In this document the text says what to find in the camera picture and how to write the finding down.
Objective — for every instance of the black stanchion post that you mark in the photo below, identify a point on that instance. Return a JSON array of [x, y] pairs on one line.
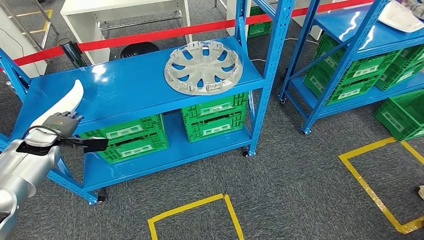
[[71, 54]]

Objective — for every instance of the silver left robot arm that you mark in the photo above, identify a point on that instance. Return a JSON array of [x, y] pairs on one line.
[[23, 172]]

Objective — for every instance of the black round stanchion base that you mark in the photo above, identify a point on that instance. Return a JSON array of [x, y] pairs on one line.
[[139, 49]]

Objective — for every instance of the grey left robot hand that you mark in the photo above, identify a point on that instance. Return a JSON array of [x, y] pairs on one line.
[[63, 124]]

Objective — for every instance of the red barrier belt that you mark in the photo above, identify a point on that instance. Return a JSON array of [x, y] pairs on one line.
[[165, 33]]

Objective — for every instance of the blue metal shelf rack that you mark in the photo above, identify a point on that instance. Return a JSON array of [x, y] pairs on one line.
[[132, 86], [391, 38]]

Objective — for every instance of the white plastic panel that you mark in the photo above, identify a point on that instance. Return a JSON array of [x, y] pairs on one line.
[[400, 18]]

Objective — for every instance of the silver wheel hubcap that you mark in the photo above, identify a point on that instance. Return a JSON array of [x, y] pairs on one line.
[[202, 68]]

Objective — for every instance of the white curved plastic part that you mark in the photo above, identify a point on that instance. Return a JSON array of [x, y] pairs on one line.
[[63, 102]]

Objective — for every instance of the white table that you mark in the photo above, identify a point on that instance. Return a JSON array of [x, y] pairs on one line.
[[116, 6]]

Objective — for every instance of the white cabinet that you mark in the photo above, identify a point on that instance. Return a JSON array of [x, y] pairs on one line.
[[16, 43]]

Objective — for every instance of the grey wheel hubcap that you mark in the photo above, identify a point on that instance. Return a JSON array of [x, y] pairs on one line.
[[417, 6]]

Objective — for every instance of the white sneaker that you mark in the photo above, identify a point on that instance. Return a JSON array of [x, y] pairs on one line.
[[421, 192]]

